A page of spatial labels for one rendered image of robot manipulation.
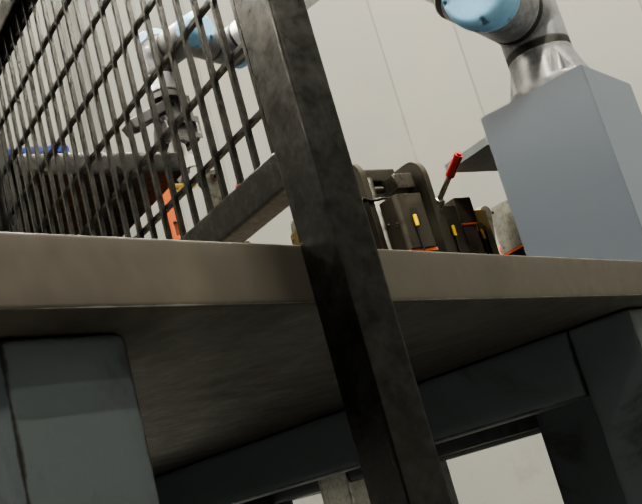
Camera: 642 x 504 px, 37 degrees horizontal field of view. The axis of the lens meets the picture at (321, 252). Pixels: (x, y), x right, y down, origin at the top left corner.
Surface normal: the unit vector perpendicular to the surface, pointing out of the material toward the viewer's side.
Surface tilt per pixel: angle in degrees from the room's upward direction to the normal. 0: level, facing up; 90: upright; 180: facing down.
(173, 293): 90
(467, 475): 90
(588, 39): 90
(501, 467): 90
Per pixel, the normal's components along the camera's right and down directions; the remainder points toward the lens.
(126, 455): 0.72, -0.36
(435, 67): -0.65, -0.03
